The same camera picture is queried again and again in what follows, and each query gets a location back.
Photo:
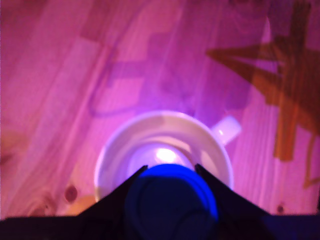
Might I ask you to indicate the dark illustrated coffee mug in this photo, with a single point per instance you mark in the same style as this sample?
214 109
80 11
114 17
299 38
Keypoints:
162 130

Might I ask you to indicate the blue coffee capsule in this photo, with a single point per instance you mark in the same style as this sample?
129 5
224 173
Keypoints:
170 200

